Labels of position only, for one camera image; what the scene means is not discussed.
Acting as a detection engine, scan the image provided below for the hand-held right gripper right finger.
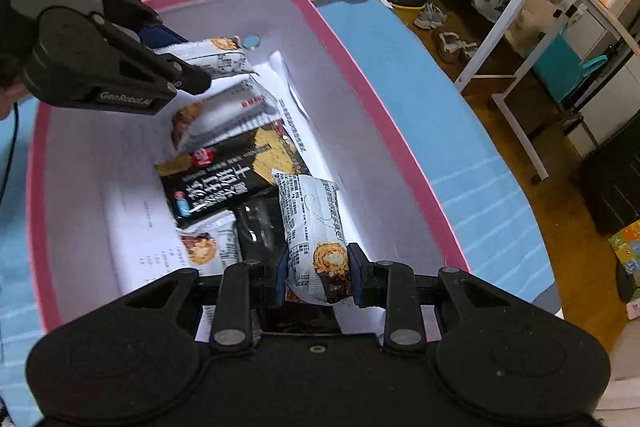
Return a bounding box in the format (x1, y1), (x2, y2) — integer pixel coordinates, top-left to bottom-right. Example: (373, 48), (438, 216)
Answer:
(346, 243), (523, 354)

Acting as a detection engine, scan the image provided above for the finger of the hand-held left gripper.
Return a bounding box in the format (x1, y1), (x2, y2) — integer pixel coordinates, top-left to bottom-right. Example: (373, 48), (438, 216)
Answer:
(80, 0), (192, 54)
(94, 13), (212, 98)

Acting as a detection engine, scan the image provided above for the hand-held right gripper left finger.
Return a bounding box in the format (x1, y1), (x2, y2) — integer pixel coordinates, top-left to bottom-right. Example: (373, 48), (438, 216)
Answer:
(122, 249), (292, 354)

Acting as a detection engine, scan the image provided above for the white snack bar wrapper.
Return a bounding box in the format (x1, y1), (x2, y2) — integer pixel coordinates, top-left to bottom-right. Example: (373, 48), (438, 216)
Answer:
(177, 211), (244, 280)
(271, 168), (351, 306)
(152, 36), (260, 78)
(170, 76), (280, 154)

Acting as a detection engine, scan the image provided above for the plain black snack packet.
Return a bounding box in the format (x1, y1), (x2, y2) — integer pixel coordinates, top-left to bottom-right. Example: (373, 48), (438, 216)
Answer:
(234, 196), (347, 336)

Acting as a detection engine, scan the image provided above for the black cracker packet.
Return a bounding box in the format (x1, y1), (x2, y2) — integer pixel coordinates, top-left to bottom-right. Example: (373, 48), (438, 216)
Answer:
(156, 127), (312, 232)

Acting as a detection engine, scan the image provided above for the pink cardboard box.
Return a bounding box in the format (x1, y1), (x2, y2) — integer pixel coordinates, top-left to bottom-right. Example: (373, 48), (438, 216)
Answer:
(25, 0), (473, 333)

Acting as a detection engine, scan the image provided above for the grey shoe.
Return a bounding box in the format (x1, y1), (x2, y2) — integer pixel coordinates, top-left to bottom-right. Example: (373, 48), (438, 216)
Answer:
(414, 2), (449, 30)
(439, 32), (481, 64)

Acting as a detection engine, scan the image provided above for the rolling side table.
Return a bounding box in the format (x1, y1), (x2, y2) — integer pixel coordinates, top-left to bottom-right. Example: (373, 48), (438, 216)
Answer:
(455, 0), (640, 182)

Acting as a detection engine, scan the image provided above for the black suitcase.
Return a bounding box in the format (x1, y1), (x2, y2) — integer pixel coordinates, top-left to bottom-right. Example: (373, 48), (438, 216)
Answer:
(575, 112), (640, 234)

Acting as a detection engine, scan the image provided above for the colourful cardboard box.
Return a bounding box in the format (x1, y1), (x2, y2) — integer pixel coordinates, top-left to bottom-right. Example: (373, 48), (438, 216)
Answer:
(607, 219), (640, 276)

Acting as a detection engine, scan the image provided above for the white wardrobe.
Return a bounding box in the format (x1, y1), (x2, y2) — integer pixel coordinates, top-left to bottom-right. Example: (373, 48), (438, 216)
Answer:
(565, 0), (640, 158)

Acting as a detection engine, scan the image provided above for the teal shopping bag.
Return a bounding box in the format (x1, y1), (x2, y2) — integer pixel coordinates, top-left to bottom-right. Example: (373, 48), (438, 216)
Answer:
(530, 27), (621, 106)

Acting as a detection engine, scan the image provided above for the brown paper bag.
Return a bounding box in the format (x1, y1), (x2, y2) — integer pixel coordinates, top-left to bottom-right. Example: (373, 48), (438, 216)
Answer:
(505, 0), (566, 58)

